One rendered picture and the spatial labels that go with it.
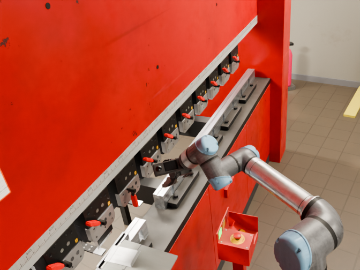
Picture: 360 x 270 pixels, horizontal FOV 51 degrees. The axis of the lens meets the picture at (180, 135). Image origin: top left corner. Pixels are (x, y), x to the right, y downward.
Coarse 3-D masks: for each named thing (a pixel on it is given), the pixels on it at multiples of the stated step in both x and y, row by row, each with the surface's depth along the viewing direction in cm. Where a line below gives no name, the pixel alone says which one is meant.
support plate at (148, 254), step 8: (128, 248) 161; (136, 248) 160; (144, 248) 160; (152, 248) 159; (144, 256) 156; (152, 256) 155; (160, 256) 155; (168, 256) 154; (176, 256) 154; (112, 264) 154; (136, 264) 153; (144, 264) 152; (152, 264) 152; (160, 264) 151; (168, 264) 151
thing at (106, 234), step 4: (108, 228) 154; (112, 228) 157; (104, 232) 152; (108, 232) 155; (104, 236) 152; (108, 236) 157; (100, 240) 150; (104, 240) 154; (96, 244) 150; (100, 244) 152
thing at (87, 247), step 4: (80, 240) 168; (84, 244) 165; (88, 244) 164; (84, 248) 163; (88, 248) 163; (92, 248) 162; (96, 248) 162; (100, 248) 162; (92, 252) 160; (96, 252) 160; (100, 252) 160; (104, 252) 160
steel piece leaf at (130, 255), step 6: (120, 246) 162; (120, 252) 159; (126, 252) 158; (132, 252) 158; (138, 252) 156; (114, 258) 156; (120, 258) 156; (126, 258) 156; (132, 258) 155; (120, 264) 154; (126, 264) 153; (132, 264) 152
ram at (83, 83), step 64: (0, 0) 92; (64, 0) 111; (128, 0) 140; (192, 0) 188; (256, 0) 288; (0, 64) 95; (64, 64) 115; (128, 64) 145; (192, 64) 199; (0, 128) 97; (64, 128) 119; (128, 128) 152; (64, 192) 123; (0, 256) 103
